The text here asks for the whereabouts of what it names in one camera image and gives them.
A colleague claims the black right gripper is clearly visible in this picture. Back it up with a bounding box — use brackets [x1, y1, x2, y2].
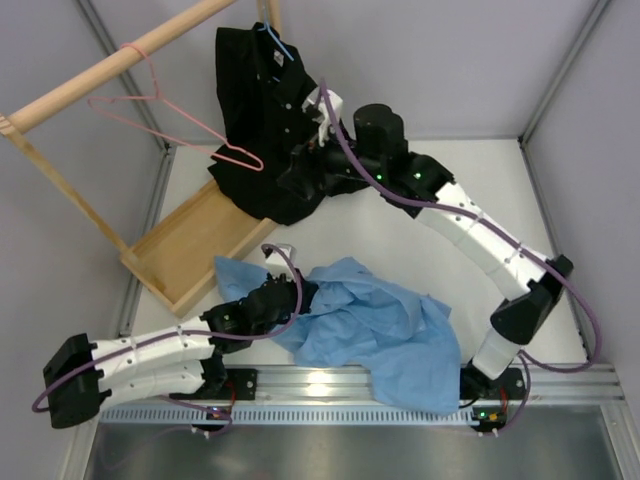
[278, 115, 385, 204]

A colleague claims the light blue shirt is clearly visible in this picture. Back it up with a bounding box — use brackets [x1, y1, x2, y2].
[213, 255, 464, 417]

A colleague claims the pink wire hanger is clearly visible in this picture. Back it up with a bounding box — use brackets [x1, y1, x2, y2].
[87, 41, 265, 172]

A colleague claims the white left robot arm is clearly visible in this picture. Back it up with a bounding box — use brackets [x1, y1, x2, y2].
[32, 275, 318, 430]

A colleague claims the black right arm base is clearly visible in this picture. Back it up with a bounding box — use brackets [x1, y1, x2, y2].
[459, 365, 530, 412]

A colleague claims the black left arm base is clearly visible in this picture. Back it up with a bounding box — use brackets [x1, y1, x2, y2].
[213, 368, 258, 401]

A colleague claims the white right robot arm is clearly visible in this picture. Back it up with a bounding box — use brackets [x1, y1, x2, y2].
[278, 101, 573, 398]

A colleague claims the black button shirt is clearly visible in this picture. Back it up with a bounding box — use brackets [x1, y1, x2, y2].
[208, 26, 327, 225]

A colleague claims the wooden clothes rack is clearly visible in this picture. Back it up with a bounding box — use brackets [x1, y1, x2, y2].
[1, 1, 274, 326]

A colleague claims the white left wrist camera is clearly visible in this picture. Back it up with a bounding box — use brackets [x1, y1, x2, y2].
[261, 244, 297, 277]

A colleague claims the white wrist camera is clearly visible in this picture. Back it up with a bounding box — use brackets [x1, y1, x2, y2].
[261, 244, 297, 277]
[302, 87, 344, 147]

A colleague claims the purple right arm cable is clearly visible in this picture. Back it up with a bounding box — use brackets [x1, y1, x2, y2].
[317, 77, 604, 374]

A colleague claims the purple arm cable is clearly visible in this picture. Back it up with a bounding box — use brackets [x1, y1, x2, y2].
[32, 243, 304, 414]
[317, 77, 604, 374]

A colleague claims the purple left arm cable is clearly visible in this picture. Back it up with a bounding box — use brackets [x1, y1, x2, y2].
[32, 243, 304, 414]

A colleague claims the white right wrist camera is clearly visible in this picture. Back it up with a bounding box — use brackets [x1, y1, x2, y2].
[302, 87, 344, 147]

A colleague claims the aluminium mounting rail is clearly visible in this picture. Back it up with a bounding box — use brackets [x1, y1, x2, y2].
[98, 363, 624, 411]

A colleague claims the blue wire hanger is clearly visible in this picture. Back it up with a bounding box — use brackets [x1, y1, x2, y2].
[253, 22, 295, 83]

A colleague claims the slotted grey cable duct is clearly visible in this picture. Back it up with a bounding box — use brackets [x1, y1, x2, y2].
[100, 404, 479, 427]

